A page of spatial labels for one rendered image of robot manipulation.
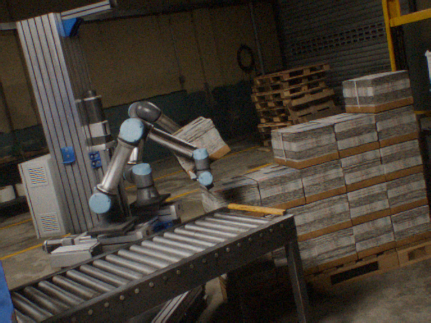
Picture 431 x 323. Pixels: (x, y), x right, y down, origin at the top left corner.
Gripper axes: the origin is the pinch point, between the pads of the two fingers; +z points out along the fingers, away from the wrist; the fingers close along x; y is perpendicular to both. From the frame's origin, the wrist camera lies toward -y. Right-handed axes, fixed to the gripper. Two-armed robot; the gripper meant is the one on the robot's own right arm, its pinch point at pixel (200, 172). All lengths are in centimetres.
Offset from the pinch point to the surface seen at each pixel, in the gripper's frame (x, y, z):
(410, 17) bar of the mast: -183, -1, 57
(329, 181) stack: -67, -55, 17
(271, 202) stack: -27, -43, 11
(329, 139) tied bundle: -80, -32, 18
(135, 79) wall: -10, 75, 740
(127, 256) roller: 50, 0, -68
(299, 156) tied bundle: -57, -29, 14
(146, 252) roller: 42, -3, -70
